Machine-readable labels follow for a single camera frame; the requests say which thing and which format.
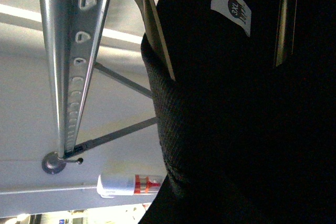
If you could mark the round metal rail flange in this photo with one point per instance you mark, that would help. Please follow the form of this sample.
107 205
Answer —
52 164

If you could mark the white and red wall device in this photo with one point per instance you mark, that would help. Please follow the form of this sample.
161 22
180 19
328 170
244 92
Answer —
110 185

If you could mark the black t-shirt with logo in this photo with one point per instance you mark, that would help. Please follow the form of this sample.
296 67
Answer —
244 141

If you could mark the black metal bar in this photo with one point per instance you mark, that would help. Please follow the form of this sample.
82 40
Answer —
123 80
87 145

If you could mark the perforated metal clothes rail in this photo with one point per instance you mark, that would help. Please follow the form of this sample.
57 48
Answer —
72 33

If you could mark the upper black metal bar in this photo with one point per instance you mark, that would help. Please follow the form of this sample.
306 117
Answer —
123 80

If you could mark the wooden clothes hanger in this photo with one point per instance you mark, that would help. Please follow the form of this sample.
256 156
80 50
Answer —
154 32

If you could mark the lower black metal bar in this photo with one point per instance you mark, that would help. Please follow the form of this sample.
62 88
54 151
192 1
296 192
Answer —
87 145

